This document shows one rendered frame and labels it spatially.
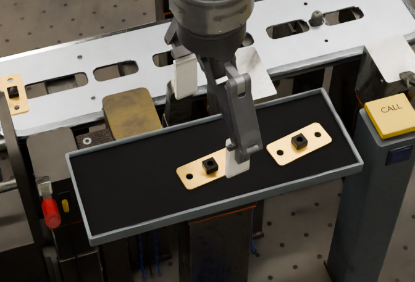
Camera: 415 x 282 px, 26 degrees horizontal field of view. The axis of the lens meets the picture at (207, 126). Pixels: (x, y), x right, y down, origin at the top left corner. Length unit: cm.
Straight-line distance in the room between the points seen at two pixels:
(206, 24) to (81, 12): 114
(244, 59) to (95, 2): 75
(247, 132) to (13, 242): 51
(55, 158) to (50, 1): 81
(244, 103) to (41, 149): 43
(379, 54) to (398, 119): 23
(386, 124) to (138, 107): 37
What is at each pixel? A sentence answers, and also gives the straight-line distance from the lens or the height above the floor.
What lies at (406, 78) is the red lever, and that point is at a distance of 142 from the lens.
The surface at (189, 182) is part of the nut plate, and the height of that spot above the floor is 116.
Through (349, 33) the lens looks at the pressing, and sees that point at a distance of 157.
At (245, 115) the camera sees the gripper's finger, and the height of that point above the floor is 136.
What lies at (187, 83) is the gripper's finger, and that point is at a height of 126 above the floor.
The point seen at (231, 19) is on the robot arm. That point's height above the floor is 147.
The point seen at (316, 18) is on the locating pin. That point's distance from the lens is 156.
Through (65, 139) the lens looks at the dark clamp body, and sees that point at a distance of 132.
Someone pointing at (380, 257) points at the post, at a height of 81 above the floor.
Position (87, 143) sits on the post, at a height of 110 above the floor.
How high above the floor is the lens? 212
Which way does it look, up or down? 52 degrees down
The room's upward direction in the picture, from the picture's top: straight up
